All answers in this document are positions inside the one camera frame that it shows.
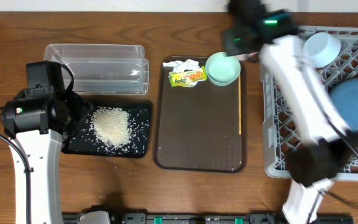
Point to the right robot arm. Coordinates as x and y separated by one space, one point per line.
328 141

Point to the pink cup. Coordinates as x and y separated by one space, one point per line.
251 56

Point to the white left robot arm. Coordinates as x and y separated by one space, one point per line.
38 124

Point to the mint green bowl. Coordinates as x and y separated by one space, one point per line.
222 69

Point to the crumpled white paper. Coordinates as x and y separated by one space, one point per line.
179 66

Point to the pile of rice grains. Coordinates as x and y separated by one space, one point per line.
111 126

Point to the clear plastic bin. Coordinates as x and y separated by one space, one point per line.
102 69

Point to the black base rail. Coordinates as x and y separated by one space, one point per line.
103 214

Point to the brown serving tray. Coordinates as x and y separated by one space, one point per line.
197 128

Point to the light blue bowl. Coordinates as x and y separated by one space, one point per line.
322 49

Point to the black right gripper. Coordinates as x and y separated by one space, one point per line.
238 46

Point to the yellow snack wrapper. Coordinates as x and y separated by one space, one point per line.
189 78

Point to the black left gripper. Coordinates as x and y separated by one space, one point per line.
79 106

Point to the black rectangular tray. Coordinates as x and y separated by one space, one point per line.
85 141

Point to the wooden chopstick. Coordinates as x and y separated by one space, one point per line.
239 105

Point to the grey dishwasher rack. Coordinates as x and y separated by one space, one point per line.
278 129

